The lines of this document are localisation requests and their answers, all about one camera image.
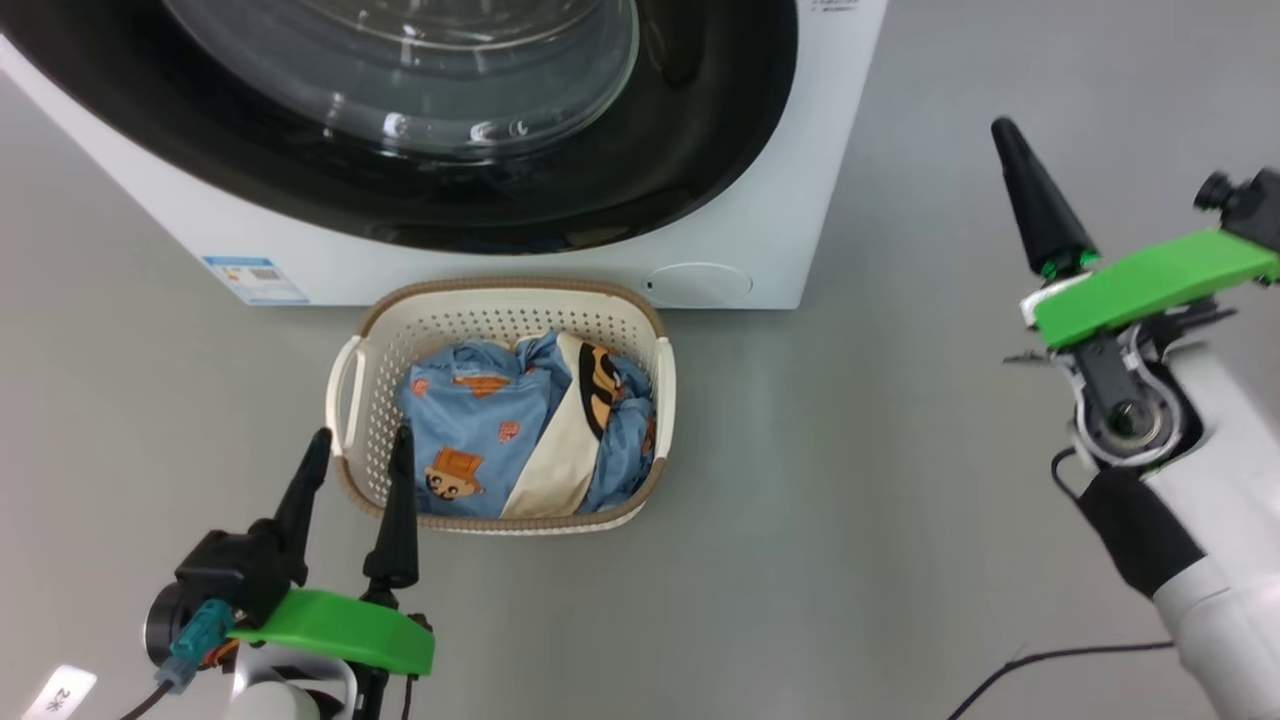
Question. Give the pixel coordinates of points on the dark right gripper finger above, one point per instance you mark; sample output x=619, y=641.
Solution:
x=1045, y=210

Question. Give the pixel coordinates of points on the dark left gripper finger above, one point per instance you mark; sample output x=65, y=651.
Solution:
x=397, y=530
x=300, y=510

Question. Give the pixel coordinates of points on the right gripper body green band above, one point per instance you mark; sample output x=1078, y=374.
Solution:
x=1150, y=285

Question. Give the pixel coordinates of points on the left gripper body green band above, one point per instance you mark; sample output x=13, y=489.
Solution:
x=340, y=630

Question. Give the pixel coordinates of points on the blue and white garment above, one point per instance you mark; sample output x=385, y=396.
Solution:
x=550, y=460

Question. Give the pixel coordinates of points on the black round glass washer door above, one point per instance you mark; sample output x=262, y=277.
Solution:
x=200, y=120

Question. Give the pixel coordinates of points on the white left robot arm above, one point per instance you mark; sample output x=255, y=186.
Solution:
x=270, y=695

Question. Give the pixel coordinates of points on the cream perforated laundry basket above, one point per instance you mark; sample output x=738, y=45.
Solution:
x=380, y=330

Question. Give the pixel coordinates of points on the white front-load washing machine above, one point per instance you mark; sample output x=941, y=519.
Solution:
x=780, y=150

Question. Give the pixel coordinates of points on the blue energy label sticker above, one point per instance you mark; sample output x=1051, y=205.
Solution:
x=255, y=280

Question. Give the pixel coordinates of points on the round white filter cover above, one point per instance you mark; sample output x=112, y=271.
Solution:
x=698, y=285

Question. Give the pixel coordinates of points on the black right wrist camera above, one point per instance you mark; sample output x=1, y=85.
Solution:
x=1250, y=205

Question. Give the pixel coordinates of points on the teal left camera connector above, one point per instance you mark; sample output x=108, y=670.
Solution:
x=195, y=645

